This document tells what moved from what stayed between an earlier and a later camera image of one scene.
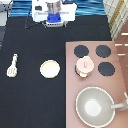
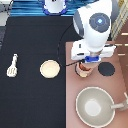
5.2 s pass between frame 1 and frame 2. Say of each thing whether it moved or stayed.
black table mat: stayed
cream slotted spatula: stayed
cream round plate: stayed
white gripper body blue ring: moved
